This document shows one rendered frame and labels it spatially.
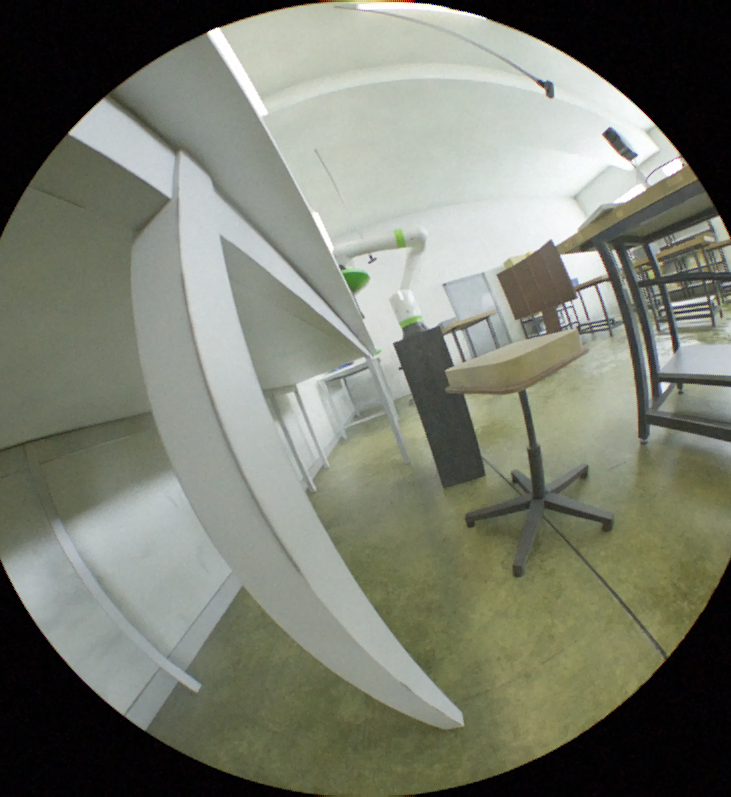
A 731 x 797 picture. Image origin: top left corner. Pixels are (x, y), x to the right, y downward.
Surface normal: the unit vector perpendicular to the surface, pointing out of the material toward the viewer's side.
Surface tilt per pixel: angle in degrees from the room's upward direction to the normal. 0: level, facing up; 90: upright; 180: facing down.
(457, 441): 90
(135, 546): 90
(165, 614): 90
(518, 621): 0
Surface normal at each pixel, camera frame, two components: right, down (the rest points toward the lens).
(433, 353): -0.25, 0.18
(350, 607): 0.93, -0.35
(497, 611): -0.36, -0.93
